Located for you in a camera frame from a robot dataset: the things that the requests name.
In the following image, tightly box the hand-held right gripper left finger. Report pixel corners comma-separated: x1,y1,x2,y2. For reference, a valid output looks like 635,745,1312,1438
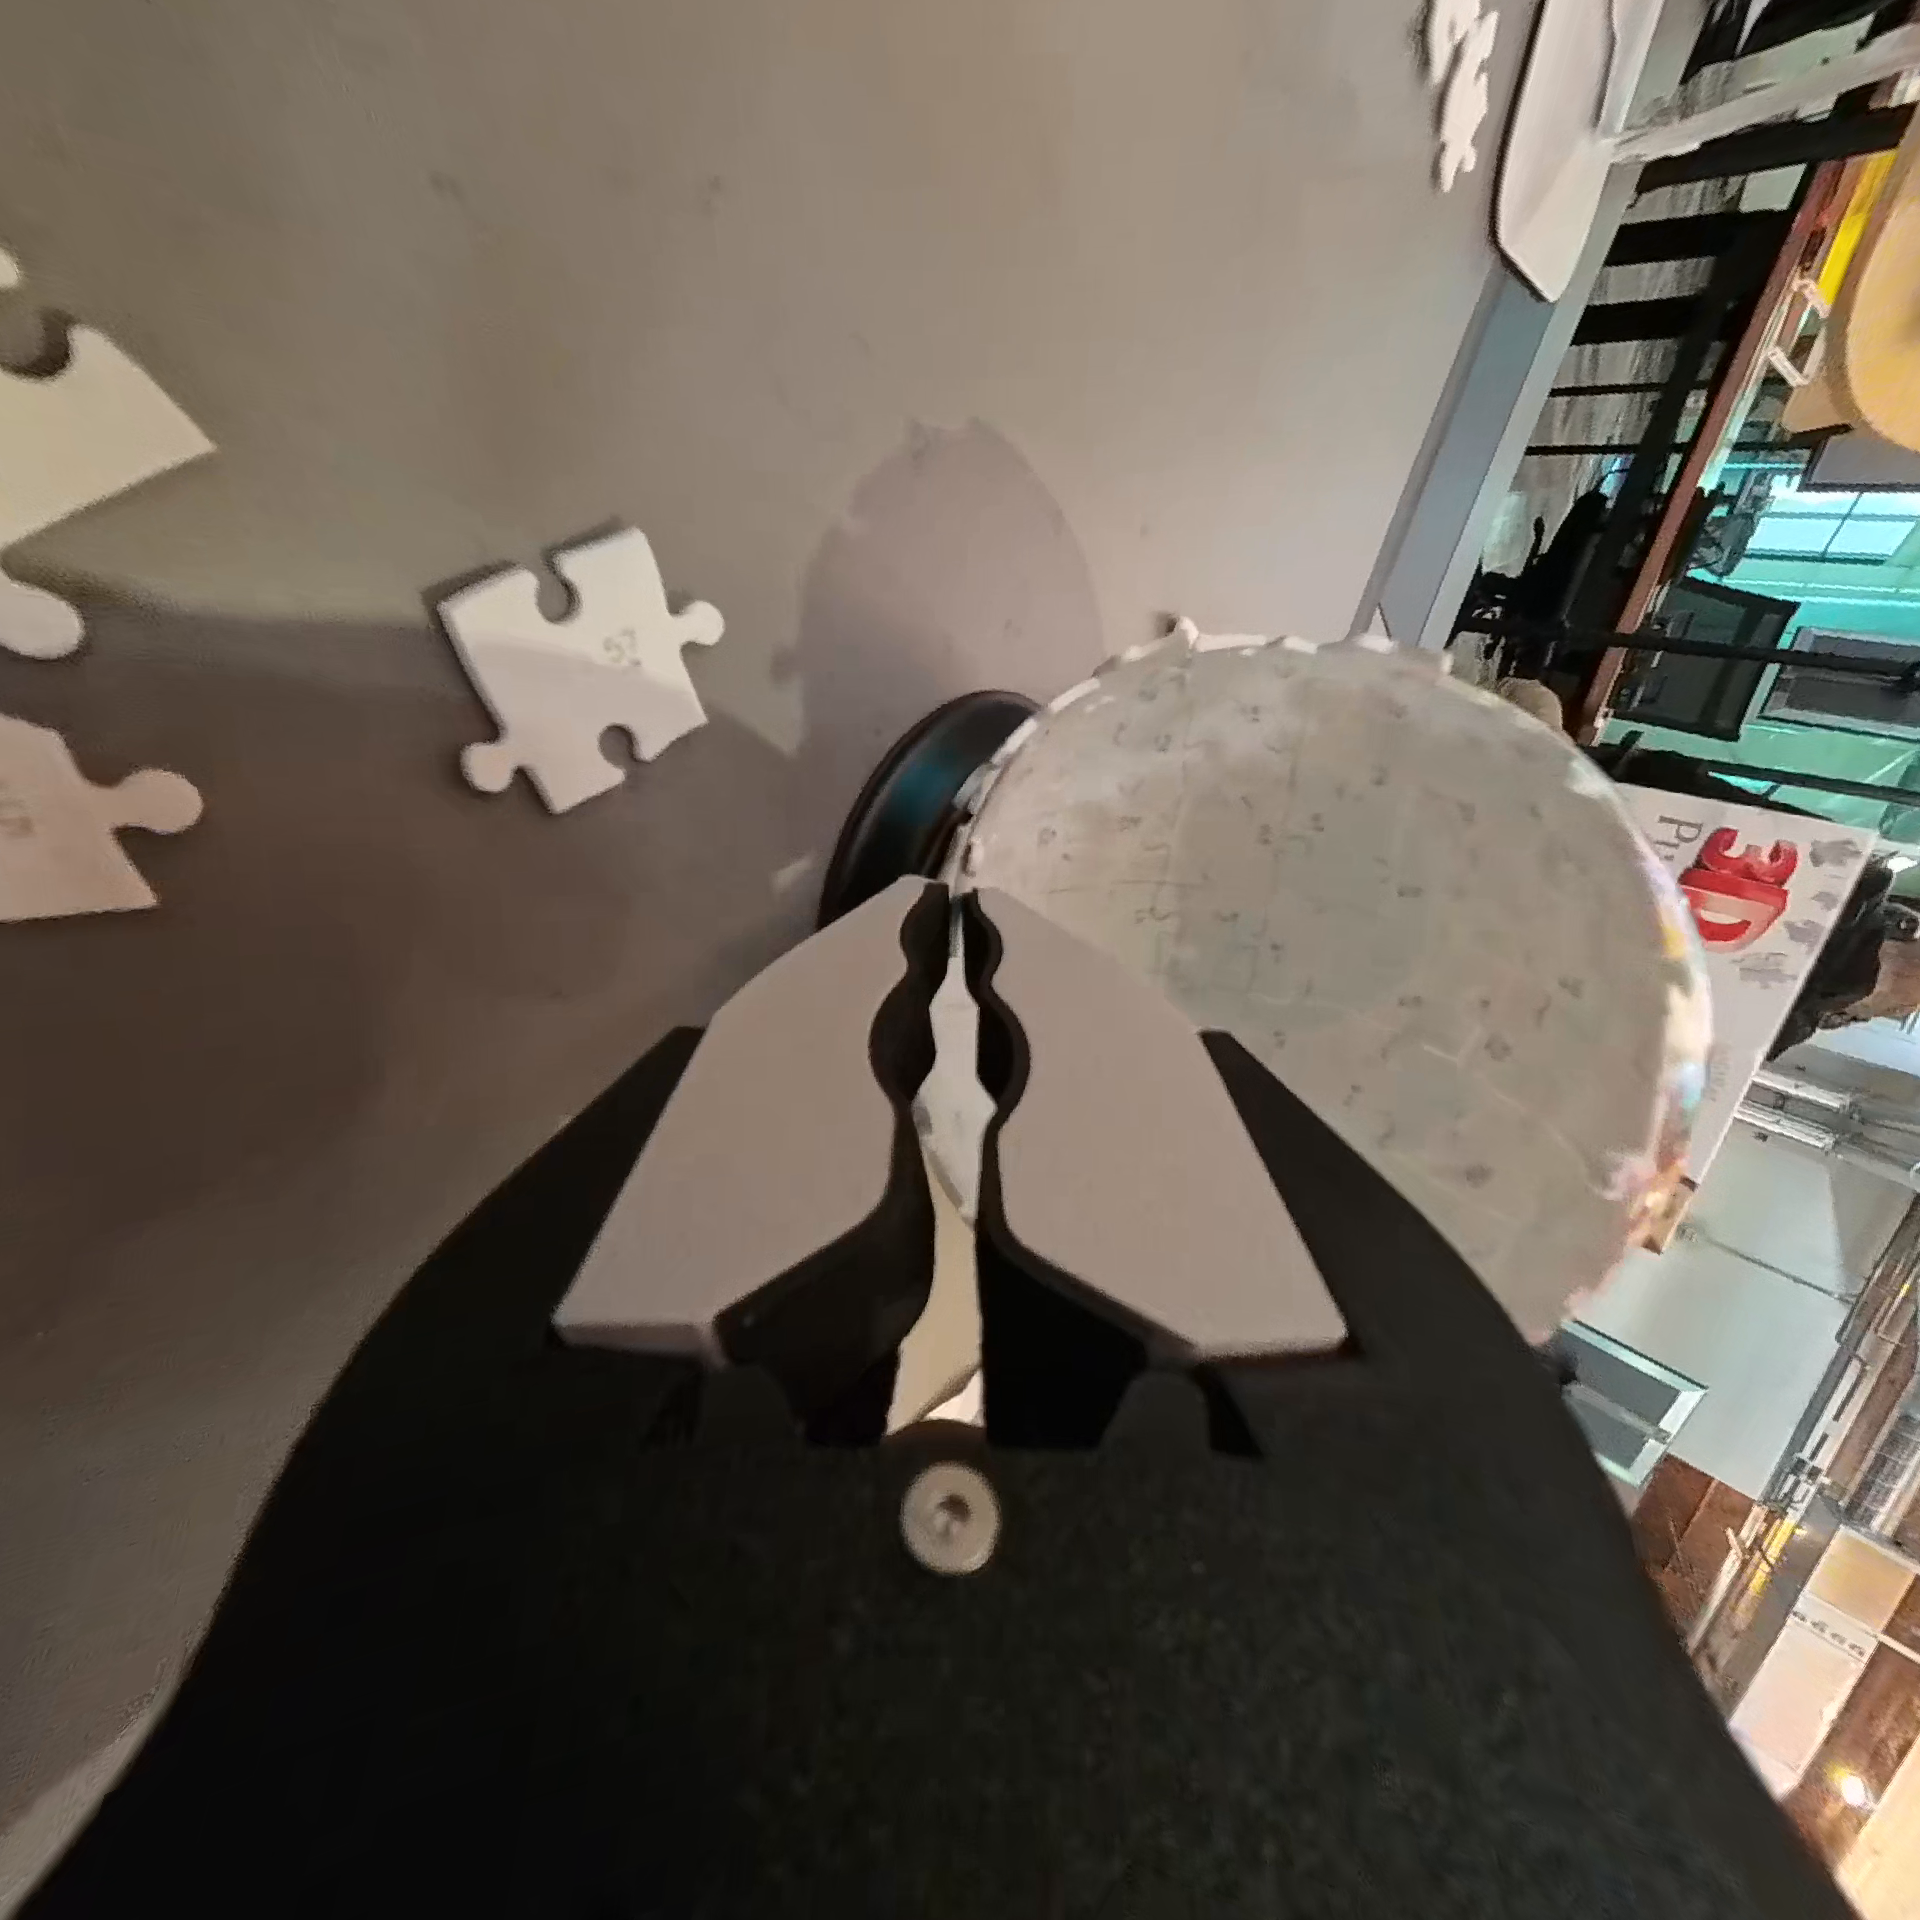
556,876,959,1453

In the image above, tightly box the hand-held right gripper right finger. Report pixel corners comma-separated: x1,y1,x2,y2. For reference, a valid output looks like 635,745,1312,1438
957,884,1348,1456

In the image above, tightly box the colourful 3D puzzle ball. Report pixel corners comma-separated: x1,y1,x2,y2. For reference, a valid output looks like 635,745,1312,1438
952,623,1718,1344

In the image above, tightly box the black ball stand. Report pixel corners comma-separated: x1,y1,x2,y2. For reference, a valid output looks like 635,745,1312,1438
818,690,1044,929

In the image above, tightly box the colourful puzzle box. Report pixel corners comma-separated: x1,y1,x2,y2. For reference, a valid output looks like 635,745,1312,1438
1630,780,1882,1141

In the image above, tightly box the grey ceiling light panel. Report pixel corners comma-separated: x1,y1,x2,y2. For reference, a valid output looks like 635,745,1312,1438
1551,1320,1710,1491

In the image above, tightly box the white board stand base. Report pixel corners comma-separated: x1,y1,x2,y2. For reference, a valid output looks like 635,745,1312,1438
1494,0,1666,299

